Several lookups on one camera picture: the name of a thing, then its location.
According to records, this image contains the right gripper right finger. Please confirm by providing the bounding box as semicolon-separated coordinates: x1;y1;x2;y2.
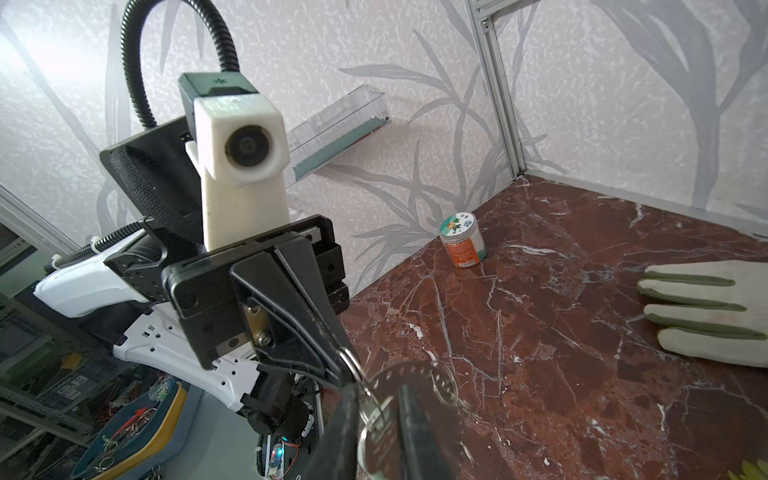
397;385;457;480

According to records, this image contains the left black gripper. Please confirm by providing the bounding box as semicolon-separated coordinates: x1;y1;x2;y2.
162;215;354;387

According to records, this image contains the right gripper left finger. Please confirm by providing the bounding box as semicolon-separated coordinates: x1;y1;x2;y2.
302;384;360;480

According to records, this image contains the silver key with white tag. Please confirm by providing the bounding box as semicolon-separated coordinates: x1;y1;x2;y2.
357;396;399;479

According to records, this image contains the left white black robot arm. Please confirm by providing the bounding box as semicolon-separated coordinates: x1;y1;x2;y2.
33;118;351;444

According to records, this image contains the left green circuit board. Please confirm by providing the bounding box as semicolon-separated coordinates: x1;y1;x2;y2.
255;435;300;480

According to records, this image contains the white pot with flowers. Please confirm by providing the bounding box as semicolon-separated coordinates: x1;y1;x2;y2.
727;459;768;480

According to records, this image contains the beige gardening glove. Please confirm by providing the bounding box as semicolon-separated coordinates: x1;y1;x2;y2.
637;260;767;368

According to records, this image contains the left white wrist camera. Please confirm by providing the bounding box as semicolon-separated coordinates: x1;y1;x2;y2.
179;72;290;251

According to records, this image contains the clear plastic wall shelf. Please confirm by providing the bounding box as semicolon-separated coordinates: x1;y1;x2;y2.
284;84;391;187

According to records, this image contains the left black arm cable conduit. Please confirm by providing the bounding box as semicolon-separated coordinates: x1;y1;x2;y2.
119;0;241;130

